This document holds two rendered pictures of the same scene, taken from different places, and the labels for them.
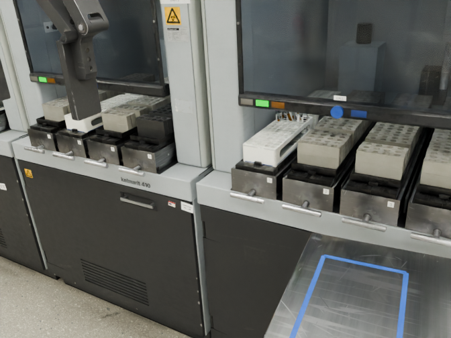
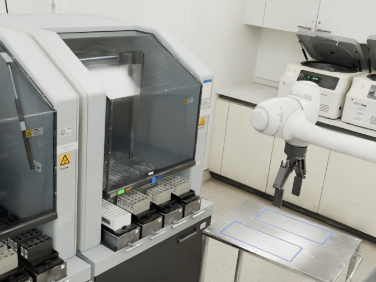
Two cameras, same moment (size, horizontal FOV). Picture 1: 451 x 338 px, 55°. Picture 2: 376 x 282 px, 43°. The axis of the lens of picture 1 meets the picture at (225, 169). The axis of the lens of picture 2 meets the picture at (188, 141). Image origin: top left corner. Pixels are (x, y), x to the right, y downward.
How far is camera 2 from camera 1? 1.95 m
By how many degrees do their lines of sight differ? 76
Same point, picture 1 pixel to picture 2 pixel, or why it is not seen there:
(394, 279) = (238, 224)
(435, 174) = (179, 190)
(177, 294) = not seen: outside the picture
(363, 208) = (172, 218)
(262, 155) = (125, 220)
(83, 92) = (297, 189)
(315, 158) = (140, 208)
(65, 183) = not seen: outside the picture
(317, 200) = (155, 227)
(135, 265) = not seen: outside the picture
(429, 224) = (190, 210)
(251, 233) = (125, 271)
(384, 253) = (222, 221)
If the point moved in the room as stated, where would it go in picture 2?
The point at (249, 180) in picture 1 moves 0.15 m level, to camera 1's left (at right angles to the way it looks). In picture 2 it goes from (127, 238) to (117, 255)
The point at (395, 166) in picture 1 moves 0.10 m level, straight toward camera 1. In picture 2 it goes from (168, 194) to (185, 200)
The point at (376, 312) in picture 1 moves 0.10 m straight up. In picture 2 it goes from (252, 232) to (255, 212)
